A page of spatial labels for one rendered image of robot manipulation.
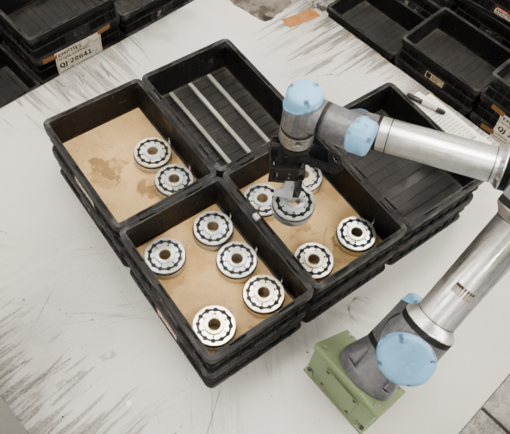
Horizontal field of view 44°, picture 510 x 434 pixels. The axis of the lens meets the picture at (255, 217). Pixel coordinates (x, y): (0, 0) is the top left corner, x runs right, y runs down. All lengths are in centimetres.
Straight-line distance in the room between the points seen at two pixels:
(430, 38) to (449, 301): 183
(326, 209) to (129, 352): 64
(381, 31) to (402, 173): 134
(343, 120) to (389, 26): 188
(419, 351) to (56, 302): 94
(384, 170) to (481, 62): 119
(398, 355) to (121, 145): 96
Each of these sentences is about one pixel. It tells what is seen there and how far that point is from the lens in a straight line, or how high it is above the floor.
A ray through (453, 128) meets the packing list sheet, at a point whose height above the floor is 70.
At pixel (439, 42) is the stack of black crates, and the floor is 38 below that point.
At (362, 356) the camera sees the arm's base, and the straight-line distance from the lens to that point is 146.
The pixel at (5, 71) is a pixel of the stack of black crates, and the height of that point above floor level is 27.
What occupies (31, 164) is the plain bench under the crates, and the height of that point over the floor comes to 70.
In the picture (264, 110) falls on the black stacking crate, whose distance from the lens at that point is 188.
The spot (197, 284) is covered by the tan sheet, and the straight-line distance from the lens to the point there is 156.
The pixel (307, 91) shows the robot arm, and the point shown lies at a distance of 124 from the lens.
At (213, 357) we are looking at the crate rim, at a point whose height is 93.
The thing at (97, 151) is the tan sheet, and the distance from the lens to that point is 180.
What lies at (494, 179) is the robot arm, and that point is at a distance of 136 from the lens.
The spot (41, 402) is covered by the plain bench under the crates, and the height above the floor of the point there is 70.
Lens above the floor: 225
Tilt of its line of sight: 59 degrees down
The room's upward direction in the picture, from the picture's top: 7 degrees clockwise
